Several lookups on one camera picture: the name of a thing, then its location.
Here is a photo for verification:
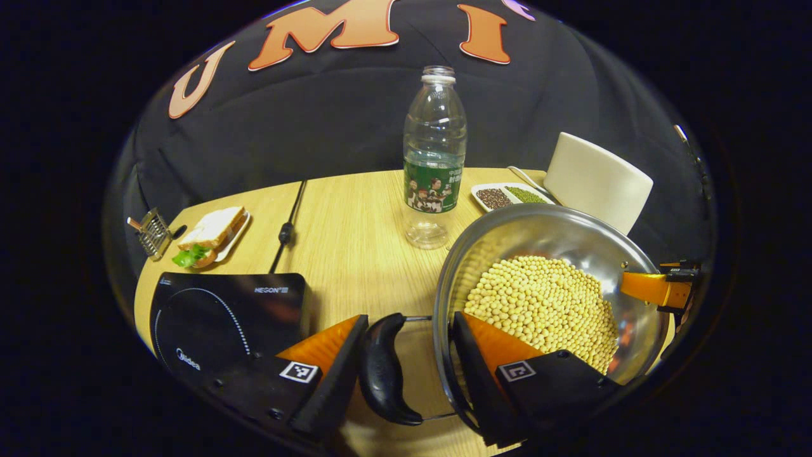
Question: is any white power cable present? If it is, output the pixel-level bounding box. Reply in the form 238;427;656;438
507;166;554;199

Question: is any white toaster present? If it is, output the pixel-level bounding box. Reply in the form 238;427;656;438
544;132;654;235

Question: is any small metal wire basket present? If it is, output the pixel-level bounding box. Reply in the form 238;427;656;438
127;208;188;261

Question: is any clear plastic water bottle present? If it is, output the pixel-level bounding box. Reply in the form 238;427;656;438
403;65;468;250

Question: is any black power cable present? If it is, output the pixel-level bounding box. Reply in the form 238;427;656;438
269;180;309;275

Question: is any sandwich with lettuce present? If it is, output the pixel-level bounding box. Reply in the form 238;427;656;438
171;206;246;269

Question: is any pile of yellow soybeans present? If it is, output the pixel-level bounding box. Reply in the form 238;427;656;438
464;255;619;375

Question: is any small white plate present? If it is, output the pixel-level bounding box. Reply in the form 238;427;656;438
213;211;252;263

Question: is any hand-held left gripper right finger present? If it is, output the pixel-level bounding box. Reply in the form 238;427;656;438
452;311;625;449

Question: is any white divided bean dish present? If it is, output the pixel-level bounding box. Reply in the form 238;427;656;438
471;183;554;214

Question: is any steel pot with black handles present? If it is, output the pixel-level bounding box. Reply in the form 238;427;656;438
358;203;673;440

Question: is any black backdrop cloth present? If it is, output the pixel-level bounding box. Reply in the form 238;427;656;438
105;0;719;299

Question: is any black induction cooktop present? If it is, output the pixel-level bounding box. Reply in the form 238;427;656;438
150;272;311;389

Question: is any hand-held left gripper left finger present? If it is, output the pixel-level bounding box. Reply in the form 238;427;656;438
213;314;370;443

